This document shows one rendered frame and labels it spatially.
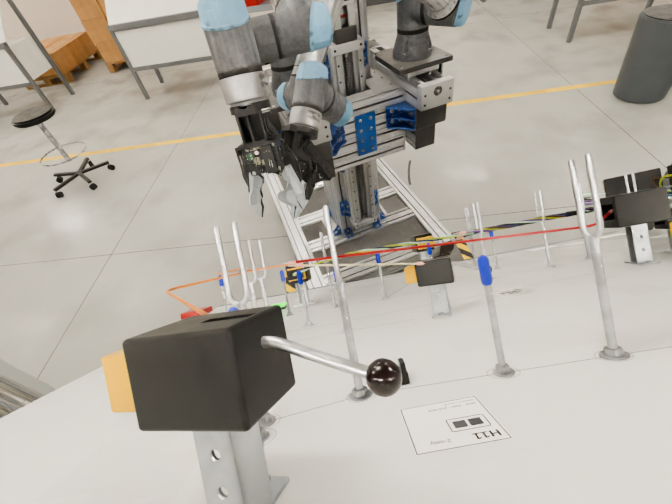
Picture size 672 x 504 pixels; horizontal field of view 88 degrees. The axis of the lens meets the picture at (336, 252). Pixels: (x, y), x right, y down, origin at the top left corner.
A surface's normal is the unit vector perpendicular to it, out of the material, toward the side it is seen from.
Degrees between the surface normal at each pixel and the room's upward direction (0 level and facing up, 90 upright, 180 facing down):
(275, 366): 77
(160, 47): 90
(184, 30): 90
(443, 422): 45
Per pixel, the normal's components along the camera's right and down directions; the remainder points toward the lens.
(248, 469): 0.92, -0.17
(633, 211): -0.24, 0.06
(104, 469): -0.18, -0.98
